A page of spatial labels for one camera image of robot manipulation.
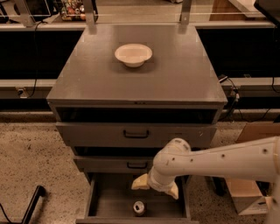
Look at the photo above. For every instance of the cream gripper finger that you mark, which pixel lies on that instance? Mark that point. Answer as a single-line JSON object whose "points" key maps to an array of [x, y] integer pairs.
{"points": [[174, 191], [141, 183]]}

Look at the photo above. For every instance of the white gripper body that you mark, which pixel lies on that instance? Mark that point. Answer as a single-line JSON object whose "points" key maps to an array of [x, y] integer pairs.
{"points": [[157, 184]]}

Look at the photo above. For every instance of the orange soda can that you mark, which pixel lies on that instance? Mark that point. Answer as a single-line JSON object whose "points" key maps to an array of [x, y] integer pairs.
{"points": [[139, 208]]}

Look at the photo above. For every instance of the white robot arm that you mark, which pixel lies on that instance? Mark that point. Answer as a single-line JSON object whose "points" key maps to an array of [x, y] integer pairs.
{"points": [[254, 160]]}

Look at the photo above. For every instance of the grey bottom drawer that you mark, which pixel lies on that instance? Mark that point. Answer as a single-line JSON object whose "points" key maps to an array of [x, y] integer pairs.
{"points": [[111, 201]]}

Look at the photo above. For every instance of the grey drawer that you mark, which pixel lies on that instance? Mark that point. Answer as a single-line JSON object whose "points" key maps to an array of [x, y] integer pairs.
{"points": [[111, 201], [135, 165], [134, 135]]}

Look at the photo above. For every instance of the grey middle drawer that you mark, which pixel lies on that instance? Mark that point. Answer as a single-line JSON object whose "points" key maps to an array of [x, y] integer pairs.
{"points": [[135, 165]]}

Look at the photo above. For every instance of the grey drawer cabinet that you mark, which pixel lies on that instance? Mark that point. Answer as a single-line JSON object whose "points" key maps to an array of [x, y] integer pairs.
{"points": [[177, 85]]}

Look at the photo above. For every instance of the grey top drawer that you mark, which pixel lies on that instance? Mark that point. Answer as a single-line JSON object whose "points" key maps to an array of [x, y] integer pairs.
{"points": [[134, 135]]}

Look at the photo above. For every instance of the black cabinet leg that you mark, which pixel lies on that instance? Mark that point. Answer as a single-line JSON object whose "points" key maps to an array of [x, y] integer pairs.
{"points": [[219, 188]]}

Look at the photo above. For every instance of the brown cardboard box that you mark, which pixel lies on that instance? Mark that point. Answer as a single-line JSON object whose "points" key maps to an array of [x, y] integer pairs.
{"points": [[247, 195]]}

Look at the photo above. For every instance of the black chair leg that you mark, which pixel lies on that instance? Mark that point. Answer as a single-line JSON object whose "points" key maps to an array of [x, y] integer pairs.
{"points": [[40, 191]]}

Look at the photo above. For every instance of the white paper bowl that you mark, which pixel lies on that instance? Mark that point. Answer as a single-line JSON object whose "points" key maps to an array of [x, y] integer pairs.
{"points": [[133, 55]]}

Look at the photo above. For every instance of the dark monitor top right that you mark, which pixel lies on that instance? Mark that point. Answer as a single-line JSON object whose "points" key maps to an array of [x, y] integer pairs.
{"points": [[270, 9]]}

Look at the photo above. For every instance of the left metal shelf bracket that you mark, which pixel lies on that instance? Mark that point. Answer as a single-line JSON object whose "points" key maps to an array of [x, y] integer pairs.
{"points": [[90, 13]]}

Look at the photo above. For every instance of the metal shelf bracket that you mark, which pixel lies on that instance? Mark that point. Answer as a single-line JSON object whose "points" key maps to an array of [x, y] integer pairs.
{"points": [[185, 12], [90, 13]]}

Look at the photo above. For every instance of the right metal shelf bracket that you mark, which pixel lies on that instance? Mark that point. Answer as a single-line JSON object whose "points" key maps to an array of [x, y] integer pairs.
{"points": [[185, 12]]}

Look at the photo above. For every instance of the wire basket of snacks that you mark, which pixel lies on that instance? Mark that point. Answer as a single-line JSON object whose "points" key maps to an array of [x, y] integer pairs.
{"points": [[72, 10]]}

